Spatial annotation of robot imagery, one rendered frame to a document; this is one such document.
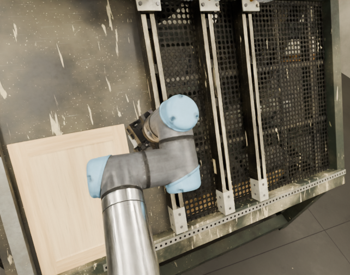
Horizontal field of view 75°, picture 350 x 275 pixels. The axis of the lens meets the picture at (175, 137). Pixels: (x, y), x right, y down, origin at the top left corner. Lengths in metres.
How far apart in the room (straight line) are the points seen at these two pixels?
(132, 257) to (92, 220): 0.76
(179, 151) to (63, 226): 0.77
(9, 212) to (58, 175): 0.20
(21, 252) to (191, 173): 0.84
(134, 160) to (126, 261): 0.17
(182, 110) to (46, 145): 0.69
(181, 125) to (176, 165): 0.08
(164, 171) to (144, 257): 0.15
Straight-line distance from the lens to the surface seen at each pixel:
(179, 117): 0.44
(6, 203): 1.07
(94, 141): 1.02
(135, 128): 0.63
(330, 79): 1.83
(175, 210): 1.13
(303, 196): 1.71
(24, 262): 1.16
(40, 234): 1.13
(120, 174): 0.42
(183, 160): 0.45
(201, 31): 1.17
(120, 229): 0.38
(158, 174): 0.43
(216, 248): 2.03
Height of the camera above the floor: 2.02
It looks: 45 degrees down
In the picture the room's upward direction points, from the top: 11 degrees clockwise
